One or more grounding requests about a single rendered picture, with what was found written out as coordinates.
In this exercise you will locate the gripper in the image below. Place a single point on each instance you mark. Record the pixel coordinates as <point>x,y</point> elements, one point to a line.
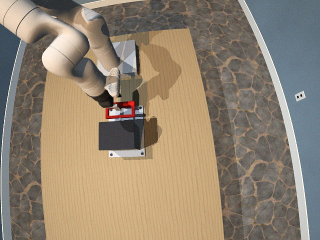
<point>106,89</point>

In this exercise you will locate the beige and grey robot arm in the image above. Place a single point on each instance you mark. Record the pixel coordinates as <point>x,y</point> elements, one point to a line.
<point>31,20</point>

